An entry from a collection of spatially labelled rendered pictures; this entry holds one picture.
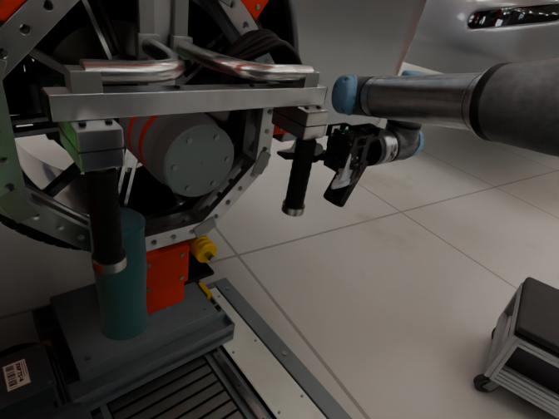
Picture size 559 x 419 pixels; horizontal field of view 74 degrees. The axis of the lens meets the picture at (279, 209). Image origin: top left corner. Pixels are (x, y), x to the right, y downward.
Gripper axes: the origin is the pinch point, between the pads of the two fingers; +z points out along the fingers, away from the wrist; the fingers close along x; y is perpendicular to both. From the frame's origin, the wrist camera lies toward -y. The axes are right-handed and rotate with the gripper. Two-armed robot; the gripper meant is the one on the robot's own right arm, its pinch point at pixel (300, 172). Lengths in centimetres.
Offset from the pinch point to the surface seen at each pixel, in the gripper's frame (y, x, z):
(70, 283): -83, -84, 27
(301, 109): 11.8, -0.2, 2.6
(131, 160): -8.0, -30.8, 19.8
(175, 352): -67, -22, 13
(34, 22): 19.1, -20.4, 35.3
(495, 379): -72, 39, -73
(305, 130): 8.7, 1.6, 2.4
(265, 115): 3.3, -20.4, -6.8
